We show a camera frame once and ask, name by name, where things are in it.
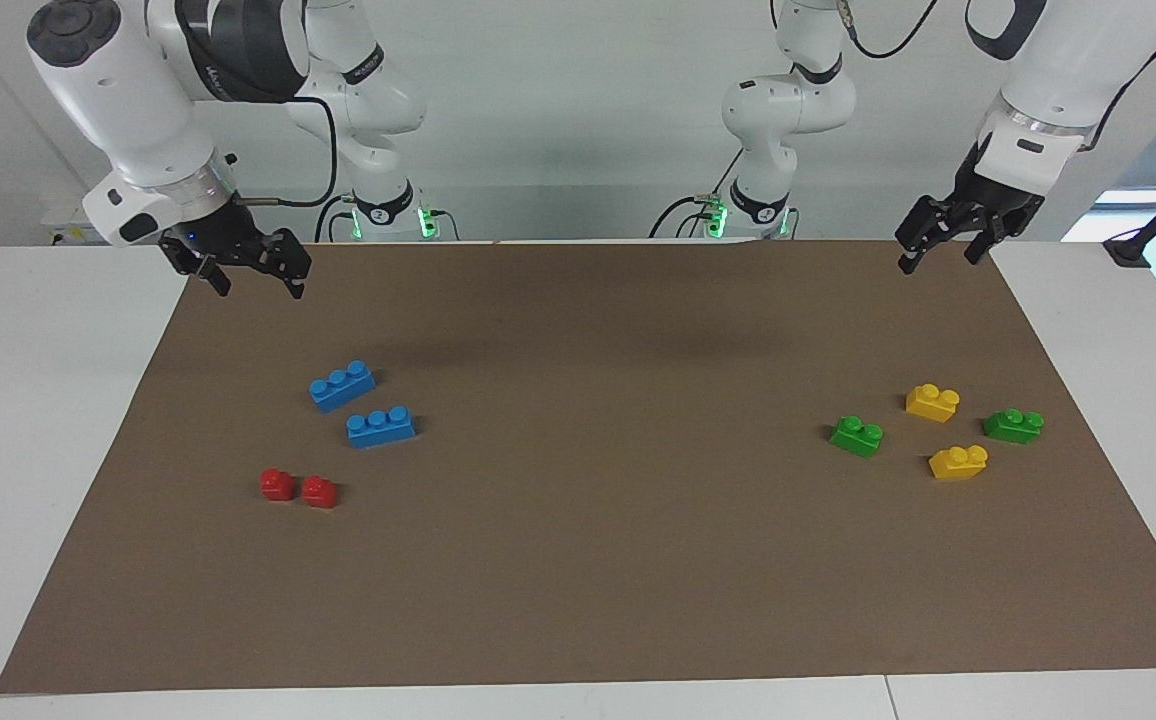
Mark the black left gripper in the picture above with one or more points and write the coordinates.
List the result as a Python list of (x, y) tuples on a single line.
[(993, 195)]

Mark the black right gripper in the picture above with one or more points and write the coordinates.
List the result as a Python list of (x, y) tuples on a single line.
[(223, 235)]

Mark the blue three-stud toy block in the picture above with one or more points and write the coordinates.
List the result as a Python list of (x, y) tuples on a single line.
[(341, 389), (381, 429)]

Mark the green two-stud toy block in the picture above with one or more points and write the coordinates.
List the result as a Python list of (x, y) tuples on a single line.
[(1013, 427), (856, 438)]

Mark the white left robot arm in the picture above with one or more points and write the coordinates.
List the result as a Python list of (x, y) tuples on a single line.
[(788, 110)]

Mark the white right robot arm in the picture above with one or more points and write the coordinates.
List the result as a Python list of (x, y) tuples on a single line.
[(128, 100)]

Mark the yellow two-stud toy block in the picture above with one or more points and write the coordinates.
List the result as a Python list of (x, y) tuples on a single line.
[(931, 404), (958, 464)]

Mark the red single-stud toy block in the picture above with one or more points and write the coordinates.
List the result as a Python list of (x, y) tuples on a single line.
[(319, 493), (277, 486)]

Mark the brown table mat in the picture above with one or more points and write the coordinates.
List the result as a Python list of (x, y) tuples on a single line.
[(588, 500)]

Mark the white wall socket box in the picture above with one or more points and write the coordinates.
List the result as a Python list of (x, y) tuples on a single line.
[(63, 220)]

